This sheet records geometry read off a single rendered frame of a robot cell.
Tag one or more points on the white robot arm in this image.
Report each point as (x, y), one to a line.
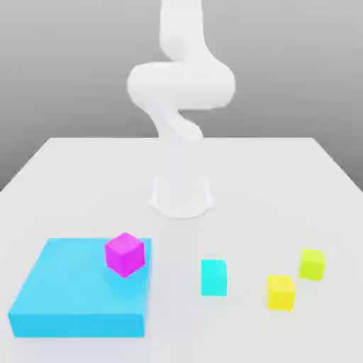
(181, 85)

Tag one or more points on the small magenta cube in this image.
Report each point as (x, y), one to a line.
(124, 255)

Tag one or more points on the small cyan cube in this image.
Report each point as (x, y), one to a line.
(213, 278)

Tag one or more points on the small yellow cube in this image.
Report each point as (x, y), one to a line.
(280, 293)

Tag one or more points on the small lime green cube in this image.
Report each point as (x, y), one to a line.
(311, 265)

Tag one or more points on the large blue box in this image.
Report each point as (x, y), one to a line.
(71, 289)

